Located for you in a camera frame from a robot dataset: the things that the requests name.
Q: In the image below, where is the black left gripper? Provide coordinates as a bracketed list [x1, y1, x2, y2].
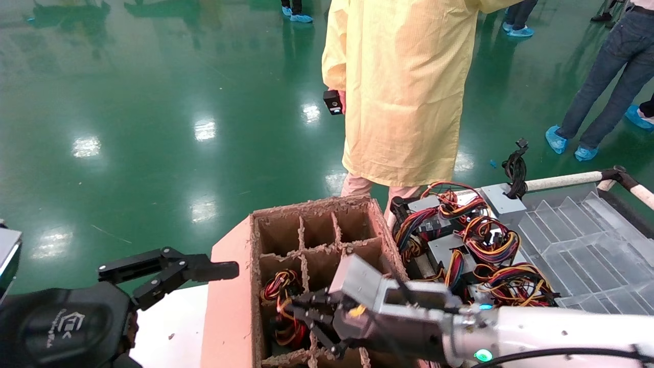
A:
[0, 247, 240, 368]

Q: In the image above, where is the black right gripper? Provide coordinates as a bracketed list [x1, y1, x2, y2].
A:
[291, 291, 453, 364]

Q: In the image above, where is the grey power supply held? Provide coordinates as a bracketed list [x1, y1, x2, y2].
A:
[330, 254, 463, 320]

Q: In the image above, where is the brown cardboard divider box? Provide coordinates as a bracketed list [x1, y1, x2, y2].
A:
[201, 194, 441, 368]

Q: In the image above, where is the black handheld remote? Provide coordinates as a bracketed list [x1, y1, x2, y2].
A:
[323, 89, 344, 116]

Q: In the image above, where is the person in yellow coat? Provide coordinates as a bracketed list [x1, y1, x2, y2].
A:
[321, 0, 524, 202]

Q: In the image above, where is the clear acrylic divided tray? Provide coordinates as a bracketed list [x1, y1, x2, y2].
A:
[515, 190, 654, 315]

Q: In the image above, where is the white foam-wrapped pipe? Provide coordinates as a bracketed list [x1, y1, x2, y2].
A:
[525, 171, 614, 193]
[629, 183, 654, 211]

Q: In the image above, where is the person with blue shoe covers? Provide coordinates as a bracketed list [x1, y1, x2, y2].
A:
[502, 0, 538, 38]
[281, 0, 314, 24]

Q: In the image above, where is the black pipe joint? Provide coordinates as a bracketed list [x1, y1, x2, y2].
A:
[602, 165, 640, 193]

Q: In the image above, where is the person in blue jeans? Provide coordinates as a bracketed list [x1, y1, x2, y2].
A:
[545, 0, 654, 162]

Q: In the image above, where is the person in black shoes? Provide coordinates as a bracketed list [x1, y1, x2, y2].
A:
[590, 0, 620, 22]

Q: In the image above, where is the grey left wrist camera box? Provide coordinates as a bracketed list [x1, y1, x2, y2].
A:
[0, 227, 24, 302]

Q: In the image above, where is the power supply with black cables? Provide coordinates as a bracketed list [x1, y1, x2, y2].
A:
[480, 138, 529, 215]

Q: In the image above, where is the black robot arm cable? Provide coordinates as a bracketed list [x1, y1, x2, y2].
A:
[470, 347, 654, 368]

